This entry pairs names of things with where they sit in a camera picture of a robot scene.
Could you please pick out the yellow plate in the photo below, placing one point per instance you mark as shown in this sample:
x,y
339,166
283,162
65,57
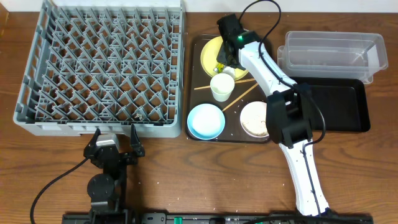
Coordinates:
x,y
208,58

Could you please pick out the dark brown serving tray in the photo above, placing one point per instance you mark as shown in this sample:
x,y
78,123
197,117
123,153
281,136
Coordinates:
x,y
233,131

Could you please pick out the grey dish rack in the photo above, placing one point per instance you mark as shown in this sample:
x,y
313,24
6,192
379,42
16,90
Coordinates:
x,y
111,66

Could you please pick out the pink bowl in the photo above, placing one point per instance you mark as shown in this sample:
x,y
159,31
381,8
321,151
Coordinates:
x,y
253,119

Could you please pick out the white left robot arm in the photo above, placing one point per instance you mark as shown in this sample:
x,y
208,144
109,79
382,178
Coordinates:
x,y
107,190

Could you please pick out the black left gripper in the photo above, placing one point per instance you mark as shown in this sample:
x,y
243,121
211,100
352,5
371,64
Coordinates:
x,y
125,157

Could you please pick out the lower wooden chopstick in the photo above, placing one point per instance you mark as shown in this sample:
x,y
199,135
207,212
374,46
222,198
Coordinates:
x,y
239,97

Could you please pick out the clear plastic bin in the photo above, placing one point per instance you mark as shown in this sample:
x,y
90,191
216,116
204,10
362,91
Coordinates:
x,y
322,54

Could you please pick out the white paper napkin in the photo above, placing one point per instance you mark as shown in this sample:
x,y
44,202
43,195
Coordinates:
x,y
230,71

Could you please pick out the light blue bowl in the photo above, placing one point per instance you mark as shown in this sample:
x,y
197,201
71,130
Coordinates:
x,y
206,121

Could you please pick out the upper wooden chopstick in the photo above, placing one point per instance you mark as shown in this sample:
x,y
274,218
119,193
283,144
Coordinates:
x,y
237,81

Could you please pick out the black waste tray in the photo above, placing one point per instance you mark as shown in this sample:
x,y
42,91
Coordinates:
x,y
342,102

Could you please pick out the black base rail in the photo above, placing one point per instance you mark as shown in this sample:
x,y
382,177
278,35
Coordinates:
x,y
161,218

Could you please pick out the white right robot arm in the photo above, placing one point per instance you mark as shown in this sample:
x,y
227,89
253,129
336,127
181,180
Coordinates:
x,y
291,110

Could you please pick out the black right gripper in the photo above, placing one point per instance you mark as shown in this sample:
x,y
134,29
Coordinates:
x,y
221,56

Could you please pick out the cream plastic cup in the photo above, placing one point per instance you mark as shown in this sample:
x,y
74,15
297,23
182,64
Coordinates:
x,y
222,86

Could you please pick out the wooden chopstick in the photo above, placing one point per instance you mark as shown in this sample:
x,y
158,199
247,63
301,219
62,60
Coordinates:
x,y
237,81
239,97

